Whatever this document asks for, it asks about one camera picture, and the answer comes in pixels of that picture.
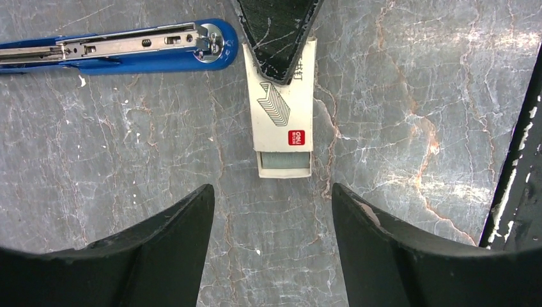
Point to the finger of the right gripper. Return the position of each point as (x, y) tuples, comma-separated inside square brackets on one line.
[(276, 31)]

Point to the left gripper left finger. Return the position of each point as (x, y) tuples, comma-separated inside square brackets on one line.
[(157, 262)]

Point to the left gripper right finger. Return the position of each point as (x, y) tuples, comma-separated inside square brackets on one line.
[(389, 262)]

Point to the blue stapler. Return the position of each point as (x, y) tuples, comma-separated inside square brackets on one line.
[(208, 44)]

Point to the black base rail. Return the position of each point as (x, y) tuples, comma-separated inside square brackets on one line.
[(514, 221)]

